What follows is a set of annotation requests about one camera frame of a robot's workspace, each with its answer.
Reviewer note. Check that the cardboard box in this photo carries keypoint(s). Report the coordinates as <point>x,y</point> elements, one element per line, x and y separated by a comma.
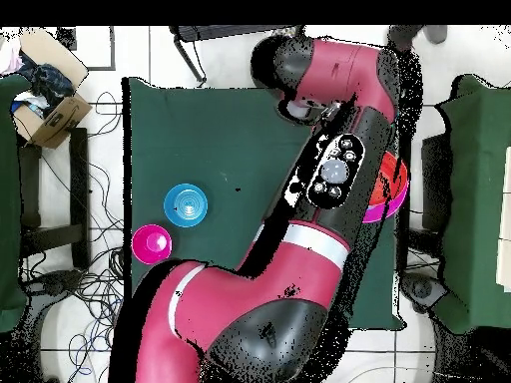
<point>60,119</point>

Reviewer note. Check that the large pink bowl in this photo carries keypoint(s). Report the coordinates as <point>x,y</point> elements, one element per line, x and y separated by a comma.
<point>385,211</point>

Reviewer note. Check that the small blue bowl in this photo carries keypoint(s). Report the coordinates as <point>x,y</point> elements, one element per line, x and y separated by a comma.
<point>185,205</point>

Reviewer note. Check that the black stool frame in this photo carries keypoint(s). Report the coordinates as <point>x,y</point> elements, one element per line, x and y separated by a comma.
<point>187,32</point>

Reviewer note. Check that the dark green tablecloth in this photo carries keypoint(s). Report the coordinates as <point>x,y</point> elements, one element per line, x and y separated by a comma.
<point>199,139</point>

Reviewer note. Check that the green cloth covered table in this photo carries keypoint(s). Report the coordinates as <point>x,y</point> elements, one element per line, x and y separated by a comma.
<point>479,139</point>
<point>10,199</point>

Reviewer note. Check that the small magenta bowl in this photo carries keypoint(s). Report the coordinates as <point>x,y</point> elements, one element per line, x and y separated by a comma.
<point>151,244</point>

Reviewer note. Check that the dark blue cloth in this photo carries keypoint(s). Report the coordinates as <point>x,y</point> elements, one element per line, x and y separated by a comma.
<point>48,83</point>

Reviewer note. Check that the black pedestal leg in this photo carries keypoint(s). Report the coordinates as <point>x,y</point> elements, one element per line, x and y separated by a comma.
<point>421,289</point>
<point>60,281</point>

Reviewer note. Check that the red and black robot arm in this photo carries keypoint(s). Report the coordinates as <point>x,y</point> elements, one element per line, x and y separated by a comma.
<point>259,295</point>

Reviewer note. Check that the person's foot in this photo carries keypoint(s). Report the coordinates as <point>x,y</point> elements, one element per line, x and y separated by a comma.
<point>403,34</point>
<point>436,32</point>

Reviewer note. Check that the orange-red bowl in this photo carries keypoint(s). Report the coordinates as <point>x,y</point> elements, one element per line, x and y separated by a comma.
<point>393,179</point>

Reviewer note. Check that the black bench frame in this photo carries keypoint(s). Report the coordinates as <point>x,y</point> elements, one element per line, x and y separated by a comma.
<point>78,179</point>

